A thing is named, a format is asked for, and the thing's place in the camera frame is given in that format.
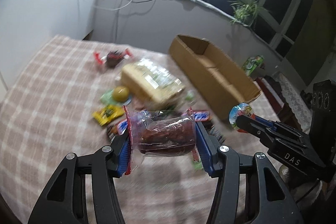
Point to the pink plaid tablecloth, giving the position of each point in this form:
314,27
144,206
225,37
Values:
48,113

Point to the green drink carton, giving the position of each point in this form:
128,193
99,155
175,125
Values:
252,63

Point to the yellow pudding cup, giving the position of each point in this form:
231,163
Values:
121,95

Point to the red wrapped chocolate cake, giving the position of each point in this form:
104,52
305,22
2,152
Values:
112,58

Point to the white lace cloth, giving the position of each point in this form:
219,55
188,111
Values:
300,110

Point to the Snickers bar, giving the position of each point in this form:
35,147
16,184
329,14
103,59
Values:
120,127

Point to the dark red jelly snack pack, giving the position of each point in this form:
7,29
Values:
162,133

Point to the yellow candy packet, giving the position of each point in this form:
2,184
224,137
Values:
107,114

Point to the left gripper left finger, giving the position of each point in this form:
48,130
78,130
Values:
63,200

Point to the potted spider plant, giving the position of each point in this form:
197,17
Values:
245,12

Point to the colourful lid jelly cup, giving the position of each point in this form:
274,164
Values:
241,109

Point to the red box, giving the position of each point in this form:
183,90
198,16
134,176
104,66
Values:
271,94

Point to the bread loaf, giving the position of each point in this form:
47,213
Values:
151,83

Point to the long cardboard box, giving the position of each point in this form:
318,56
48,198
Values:
219,80

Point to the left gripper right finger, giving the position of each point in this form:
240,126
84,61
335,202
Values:
267,199

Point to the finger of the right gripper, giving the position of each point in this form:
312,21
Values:
267,136
265,123

